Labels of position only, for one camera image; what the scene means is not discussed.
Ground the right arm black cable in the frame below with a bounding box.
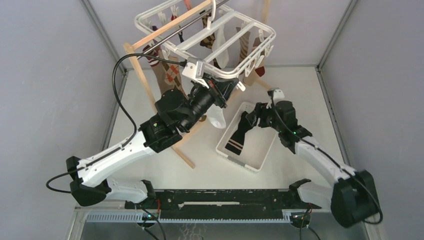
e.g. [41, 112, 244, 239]
[268, 91, 384, 226]

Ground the metal hanging rod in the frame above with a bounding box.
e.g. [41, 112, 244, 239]
[132, 0, 229, 54]

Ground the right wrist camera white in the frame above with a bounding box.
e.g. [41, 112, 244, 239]
[266, 87, 285, 109]

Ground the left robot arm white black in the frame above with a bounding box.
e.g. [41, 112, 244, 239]
[66, 73, 240, 209]

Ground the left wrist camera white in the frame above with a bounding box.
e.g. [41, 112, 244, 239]
[181, 57, 209, 89]

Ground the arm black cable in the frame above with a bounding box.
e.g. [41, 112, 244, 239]
[45, 53, 187, 195]
[268, 91, 384, 226]

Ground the brown yellow argyle sock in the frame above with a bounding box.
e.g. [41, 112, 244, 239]
[199, 13, 221, 69]

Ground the white cable duct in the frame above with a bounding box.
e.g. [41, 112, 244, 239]
[85, 211, 311, 224]

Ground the wooden rack frame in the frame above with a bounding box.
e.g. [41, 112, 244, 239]
[123, 0, 274, 170]

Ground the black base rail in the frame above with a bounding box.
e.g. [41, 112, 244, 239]
[124, 189, 310, 221]

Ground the white plastic basket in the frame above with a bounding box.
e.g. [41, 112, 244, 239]
[215, 101, 277, 172]

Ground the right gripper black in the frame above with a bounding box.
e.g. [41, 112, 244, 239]
[245, 102, 284, 133]

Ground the white sock hanging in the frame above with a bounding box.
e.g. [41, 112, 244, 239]
[211, 24, 230, 70]

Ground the white hanger clip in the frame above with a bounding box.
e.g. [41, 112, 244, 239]
[236, 81, 246, 92]

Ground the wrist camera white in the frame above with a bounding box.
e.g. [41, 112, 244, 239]
[266, 87, 285, 109]
[181, 57, 209, 89]

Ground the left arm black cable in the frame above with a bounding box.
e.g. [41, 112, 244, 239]
[45, 53, 187, 195]

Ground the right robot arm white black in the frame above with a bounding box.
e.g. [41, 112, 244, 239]
[240, 100, 384, 228]

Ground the white plastic clip hanger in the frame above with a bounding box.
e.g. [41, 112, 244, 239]
[132, 0, 277, 79]

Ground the beige orange argyle sock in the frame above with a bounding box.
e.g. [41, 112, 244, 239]
[161, 62, 188, 98]

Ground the black sock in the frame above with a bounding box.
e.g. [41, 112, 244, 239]
[225, 111, 254, 156]

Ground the navy blue sock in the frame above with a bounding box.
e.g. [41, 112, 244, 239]
[177, 30, 185, 43]

